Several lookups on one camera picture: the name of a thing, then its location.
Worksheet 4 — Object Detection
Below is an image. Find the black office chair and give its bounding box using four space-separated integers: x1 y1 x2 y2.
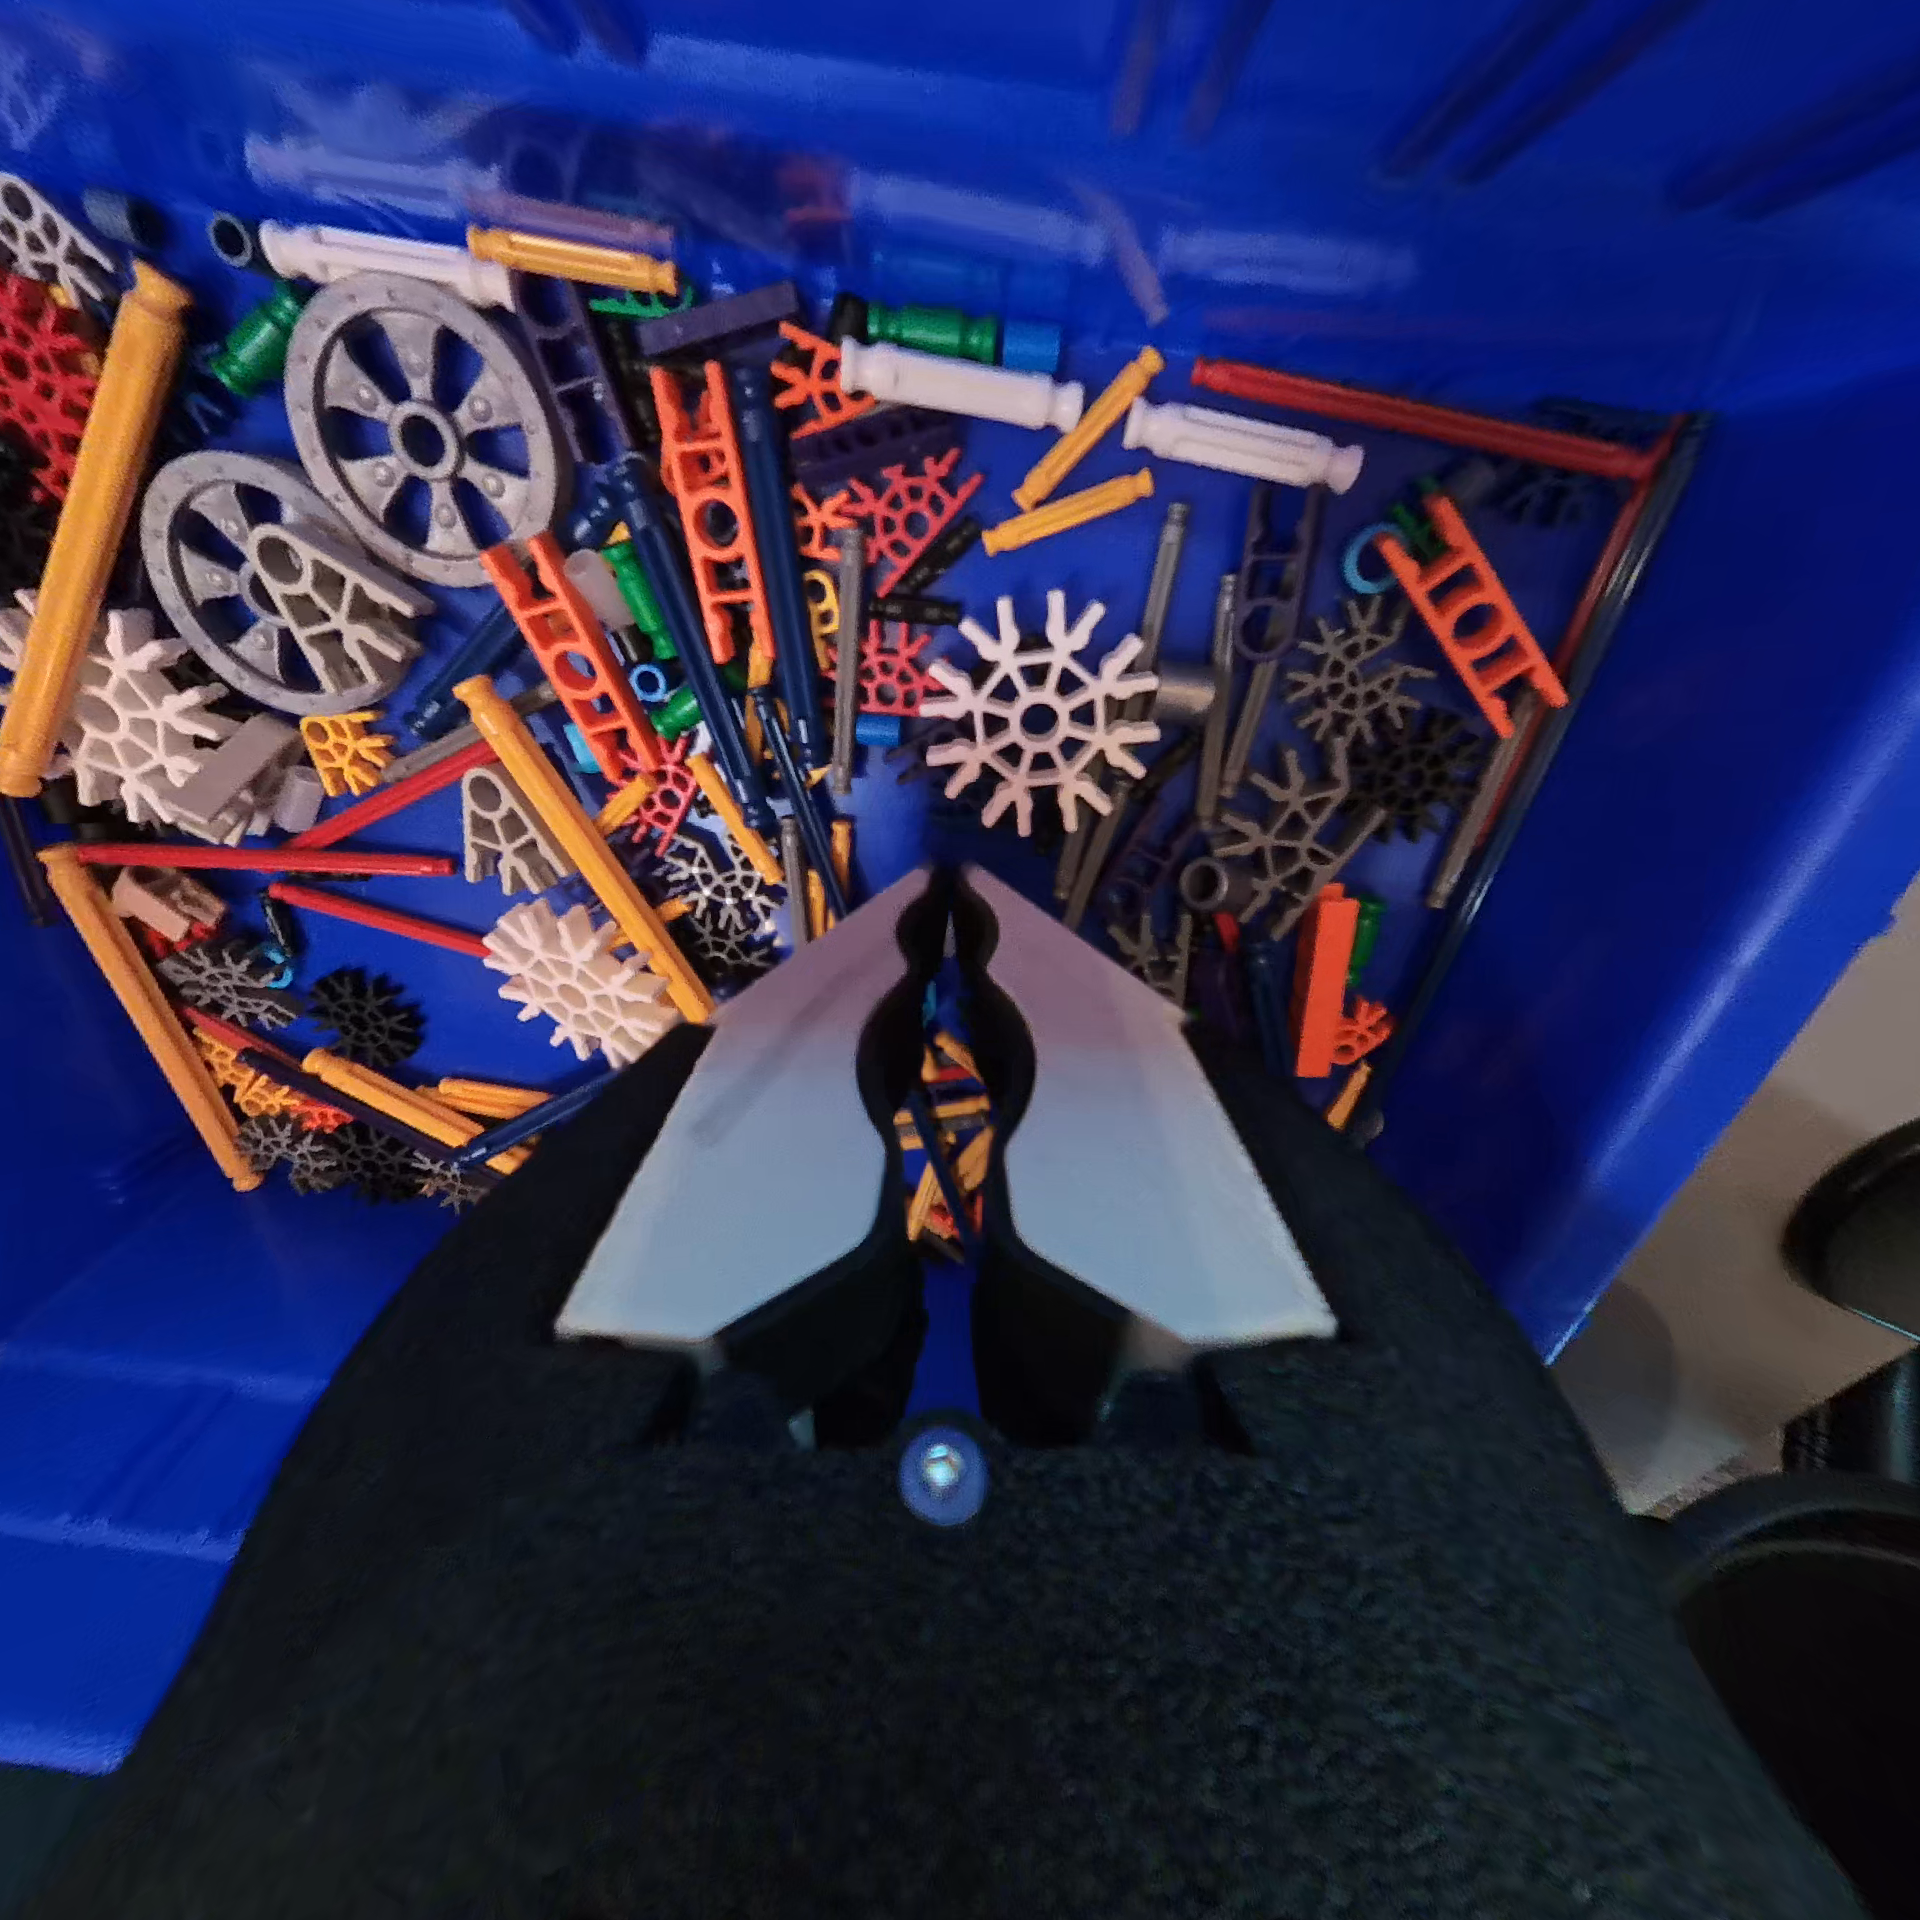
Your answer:
1663 1122 1920 1920

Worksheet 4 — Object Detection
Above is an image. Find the pile of mixed toy pieces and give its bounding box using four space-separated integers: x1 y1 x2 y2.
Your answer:
0 164 1712 1248

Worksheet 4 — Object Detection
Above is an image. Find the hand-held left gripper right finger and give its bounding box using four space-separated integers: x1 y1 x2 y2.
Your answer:
948 864 1339 1446

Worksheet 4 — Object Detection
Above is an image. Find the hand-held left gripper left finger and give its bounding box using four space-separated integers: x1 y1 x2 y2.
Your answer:
554 864 955 1429

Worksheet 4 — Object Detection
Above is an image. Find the blue plastic bin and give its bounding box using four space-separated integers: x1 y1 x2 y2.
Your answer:
0 0 1920 1781

